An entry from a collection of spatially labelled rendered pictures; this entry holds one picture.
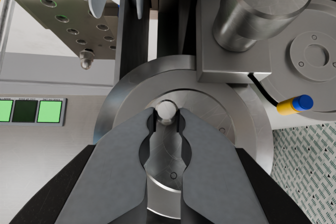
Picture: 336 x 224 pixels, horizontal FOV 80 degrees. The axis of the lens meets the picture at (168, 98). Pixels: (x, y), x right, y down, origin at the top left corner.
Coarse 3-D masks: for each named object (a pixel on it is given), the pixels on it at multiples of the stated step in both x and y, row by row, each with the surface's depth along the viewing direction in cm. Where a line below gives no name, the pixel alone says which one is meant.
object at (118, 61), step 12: (120, 0) 20; (120, 12) 20; (132, 12) 25; (144, 12) 37; (120, 24) 19; (132, 24) 25; (144, 24) 37; (120, 36) 19; (132, 36) 25; (144, 36) 37; (120, 48) 19; (132, 48) 25; (144, 48) 38; (120, 60) 19; (132, 60) 25; (144, 60) 38; (120, 72) 19
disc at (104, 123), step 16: (144, 64) 18; (160, 64) 18; (176, 64) 18; (192, 64) 18; (128, 80) 18; (112, 96) 17; (240, 96) 17; (256, 96) 17; (112, 112) 17; (256, 112) 17; (96, 128) 17; (256, 128) 17; (272, 144) 16; (256, 160) 16; (272, 160) 16
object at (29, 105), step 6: (18, 102) 50; (24, 102) 50; (30, 102) 50; (18, 108) 49; (24, 108) 49; (30, 108) 49; (18, 114) 49; (24, 114) 49; (30, 114) 49; (18, 120) 49; (24, 120) 49; (30, 120) 49
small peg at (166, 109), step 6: (162, 102) 12; (168, 102) 12; (174, 102) 12; (156, 108) 12; (162, 108) 12; (168, 108) 12; (174, 108) 12; (156, 114) 12; (162, 114) 12; (168, 114) 12; (174, 114) 12; (162, 120) 12; (168, 120) 12; (174, 120) 14
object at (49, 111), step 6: (42, 102) 50; (48, 102) 50; (54, 102) 50; (60, 102) 50; (42, 108) 49; (48, 108) 49; (54, 108) 49; (42, 114) 49; (48, 114) 49; (54, 114) 49; (42, 120) 49; (48, 120) 49; (54, 120) 49
